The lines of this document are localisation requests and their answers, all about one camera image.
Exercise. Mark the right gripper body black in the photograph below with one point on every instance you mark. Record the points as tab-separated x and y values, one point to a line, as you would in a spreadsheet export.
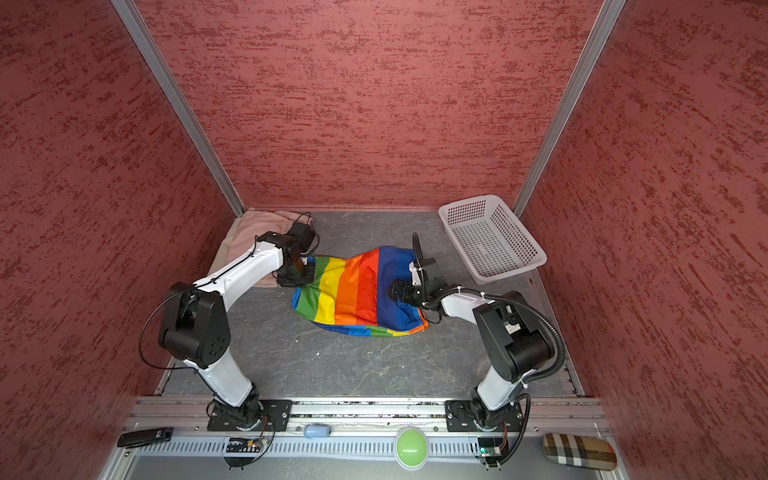
421	291

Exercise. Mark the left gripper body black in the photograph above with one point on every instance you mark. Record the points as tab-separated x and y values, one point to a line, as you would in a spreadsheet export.
297	274

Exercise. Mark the colourful shorts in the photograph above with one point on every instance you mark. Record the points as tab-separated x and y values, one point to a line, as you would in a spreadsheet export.
350	296

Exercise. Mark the pink shorts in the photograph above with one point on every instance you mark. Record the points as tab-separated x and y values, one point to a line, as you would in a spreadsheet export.
253	224

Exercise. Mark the beige shorts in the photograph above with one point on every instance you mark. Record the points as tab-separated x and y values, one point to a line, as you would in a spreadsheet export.
219	260

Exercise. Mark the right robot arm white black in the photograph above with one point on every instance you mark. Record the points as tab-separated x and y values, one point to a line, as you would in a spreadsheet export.
522	345

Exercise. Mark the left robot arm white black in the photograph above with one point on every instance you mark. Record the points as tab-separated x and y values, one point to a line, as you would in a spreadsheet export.
195	328

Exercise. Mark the white plastic laundry basket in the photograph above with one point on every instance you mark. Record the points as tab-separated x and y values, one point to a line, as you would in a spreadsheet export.
490	239

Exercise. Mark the green round button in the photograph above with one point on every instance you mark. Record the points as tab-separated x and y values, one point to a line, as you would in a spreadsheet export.
411	448

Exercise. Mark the small blue oval object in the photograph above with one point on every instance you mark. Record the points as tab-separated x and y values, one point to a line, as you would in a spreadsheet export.
317	431

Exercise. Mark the right circuit board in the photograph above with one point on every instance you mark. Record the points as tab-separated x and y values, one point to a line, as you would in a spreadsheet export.
491	451

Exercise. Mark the circuit board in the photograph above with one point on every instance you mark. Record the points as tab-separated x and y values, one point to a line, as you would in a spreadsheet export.
491	451
241	452

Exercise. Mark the left circuit board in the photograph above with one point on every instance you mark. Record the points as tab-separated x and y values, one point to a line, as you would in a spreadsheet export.
241	452

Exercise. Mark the plaid glasses case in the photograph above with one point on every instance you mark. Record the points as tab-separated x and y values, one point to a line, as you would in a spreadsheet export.
579	451

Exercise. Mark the black flat remote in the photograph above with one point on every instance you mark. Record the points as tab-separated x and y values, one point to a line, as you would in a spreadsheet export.
140	438

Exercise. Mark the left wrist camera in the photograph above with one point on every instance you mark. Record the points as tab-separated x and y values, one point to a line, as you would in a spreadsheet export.
305	237

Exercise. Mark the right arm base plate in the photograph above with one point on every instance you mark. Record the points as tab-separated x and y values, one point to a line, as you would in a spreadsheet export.
473	416

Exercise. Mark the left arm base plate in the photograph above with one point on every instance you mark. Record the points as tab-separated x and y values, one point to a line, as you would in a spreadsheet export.
254	415

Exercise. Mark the aluminium front rail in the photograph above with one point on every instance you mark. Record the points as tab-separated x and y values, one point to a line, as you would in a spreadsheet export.
350	416

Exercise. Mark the aluminium corner post left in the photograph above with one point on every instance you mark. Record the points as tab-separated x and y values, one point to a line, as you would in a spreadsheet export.
132	19

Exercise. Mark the aluminium corner post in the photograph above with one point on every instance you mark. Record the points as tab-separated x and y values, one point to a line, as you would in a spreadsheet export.
600	32
132	19

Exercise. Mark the aluminium corner post right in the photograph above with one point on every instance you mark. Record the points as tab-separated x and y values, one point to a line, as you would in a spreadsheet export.
600	32

